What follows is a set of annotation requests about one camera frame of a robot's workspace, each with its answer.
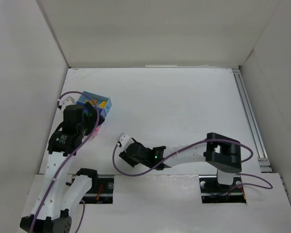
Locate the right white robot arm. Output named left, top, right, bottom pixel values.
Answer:
left=117, top=133, right=242, bottom=185

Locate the aluminium rail right side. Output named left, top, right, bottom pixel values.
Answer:
left=232, top=68, right=273, bottom=173

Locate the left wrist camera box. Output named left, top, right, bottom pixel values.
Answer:
left=58, top=96, right=76, bottom=109

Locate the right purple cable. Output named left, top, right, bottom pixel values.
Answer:
left=112, top=139, right=274, bottom=195

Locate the pink blue sorting container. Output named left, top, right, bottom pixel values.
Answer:
left=77, top=91, right=112, bottom=138

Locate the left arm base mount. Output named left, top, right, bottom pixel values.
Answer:
left=65, top=168, right=114, bottom=204

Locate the yellow hollow curved lego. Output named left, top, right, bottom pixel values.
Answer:
left=99, top=101, right=107, bottom=108

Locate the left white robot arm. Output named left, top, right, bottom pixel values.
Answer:
left=20, top=102, right=104, bottom=233

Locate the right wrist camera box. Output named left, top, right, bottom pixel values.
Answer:
left=117, top=133, right=134, bottom=148

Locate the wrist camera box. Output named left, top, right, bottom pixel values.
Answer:
left=117, top=133, right=134, bottom=148
left=58, top=96, right=76, bottom=109

